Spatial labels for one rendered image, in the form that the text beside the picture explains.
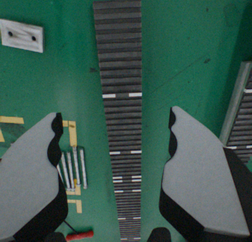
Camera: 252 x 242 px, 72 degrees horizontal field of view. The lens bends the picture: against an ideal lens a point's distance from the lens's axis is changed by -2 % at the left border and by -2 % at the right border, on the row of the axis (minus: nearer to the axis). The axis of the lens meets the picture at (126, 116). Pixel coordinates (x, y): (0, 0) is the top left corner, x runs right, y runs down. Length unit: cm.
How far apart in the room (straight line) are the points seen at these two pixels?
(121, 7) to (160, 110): 16
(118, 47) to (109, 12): 4
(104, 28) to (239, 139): 26
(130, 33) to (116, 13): 2
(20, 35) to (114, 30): 12
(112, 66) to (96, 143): 16
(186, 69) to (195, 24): 6
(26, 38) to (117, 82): 12
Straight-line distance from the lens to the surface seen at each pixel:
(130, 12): 21
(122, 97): 23
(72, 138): 32
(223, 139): 35
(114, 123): 25
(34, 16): 26
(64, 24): 25
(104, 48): 21
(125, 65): 22
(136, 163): 31
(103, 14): 21
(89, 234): 57
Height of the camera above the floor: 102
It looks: 58 degrees down
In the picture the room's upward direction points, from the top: 177 degrees clockwise
